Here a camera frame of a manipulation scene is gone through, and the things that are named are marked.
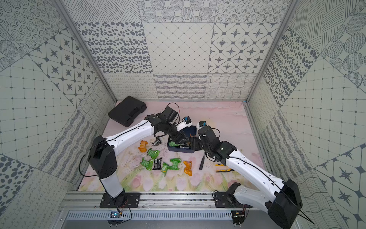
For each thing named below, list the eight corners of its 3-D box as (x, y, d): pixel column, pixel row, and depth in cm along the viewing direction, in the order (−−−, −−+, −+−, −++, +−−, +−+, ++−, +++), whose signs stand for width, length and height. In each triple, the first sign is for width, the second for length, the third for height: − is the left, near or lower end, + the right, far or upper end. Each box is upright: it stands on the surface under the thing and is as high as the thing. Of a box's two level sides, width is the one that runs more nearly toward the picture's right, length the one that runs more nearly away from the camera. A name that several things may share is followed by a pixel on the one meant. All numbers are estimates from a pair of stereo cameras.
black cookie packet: (153, 170, 86) (152, 168, 85) (155, 159, 91) (154, 157, 89) (161, 170, 86) (160, 168, 85) (162, 159, 91) (162, 157, 89)
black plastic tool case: (108, 116, 111) (105, 113, 108) (130, 98, 124) (128, 94, 121) (127, 127, 104) (125, 124, 101) (148, 107, 117) (147, 103, 114)
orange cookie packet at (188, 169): (183, 175, 84) (183, 174, 82) (183, 162, 90) (183, 161, 88) (192, 175, 84) (192, 174, 82) (192, 162, 90) (192, 161, 88)
